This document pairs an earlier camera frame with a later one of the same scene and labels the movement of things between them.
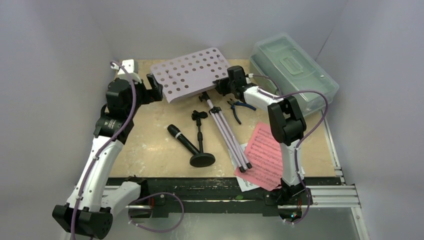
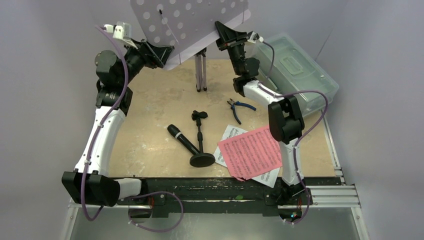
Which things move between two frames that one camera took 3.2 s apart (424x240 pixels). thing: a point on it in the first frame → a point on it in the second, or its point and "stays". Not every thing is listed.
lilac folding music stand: x=198 y=73 → x=188 y=26
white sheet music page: x=245 y=185 → x=269 y=178
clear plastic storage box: x=291 y=68 stays
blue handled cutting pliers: x=233 y=103 stays
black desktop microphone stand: x=203 y=159 stays
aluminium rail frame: x=342 y=195 stays
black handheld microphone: x=176 y=132 stays
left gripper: x=151 y=95 → x=160 y=54
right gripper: x=223 y=85 → x=234 y=41
